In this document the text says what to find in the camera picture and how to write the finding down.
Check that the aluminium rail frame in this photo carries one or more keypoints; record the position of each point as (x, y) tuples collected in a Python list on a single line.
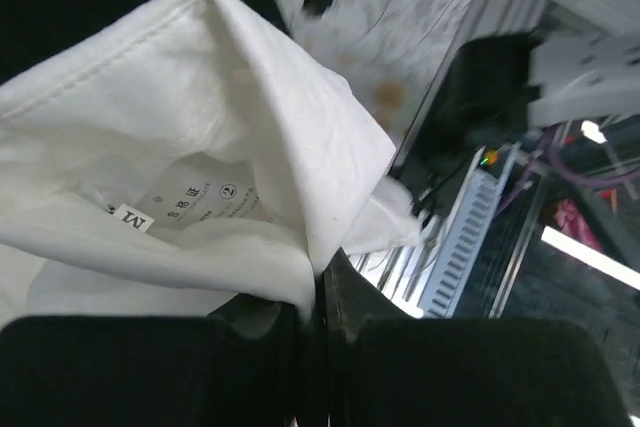
[(524, 231)]

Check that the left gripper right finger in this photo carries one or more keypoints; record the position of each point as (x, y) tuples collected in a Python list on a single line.
[(390, 369)]

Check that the floral table mat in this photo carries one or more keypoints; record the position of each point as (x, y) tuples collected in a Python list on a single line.
[(387, 50)]

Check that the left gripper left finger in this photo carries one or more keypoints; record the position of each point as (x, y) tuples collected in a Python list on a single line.
[(240, 365)]

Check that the white shirt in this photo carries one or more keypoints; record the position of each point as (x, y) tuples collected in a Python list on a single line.
[(185, 154)]

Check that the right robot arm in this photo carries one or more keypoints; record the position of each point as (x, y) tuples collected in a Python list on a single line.
[(499, 79)]

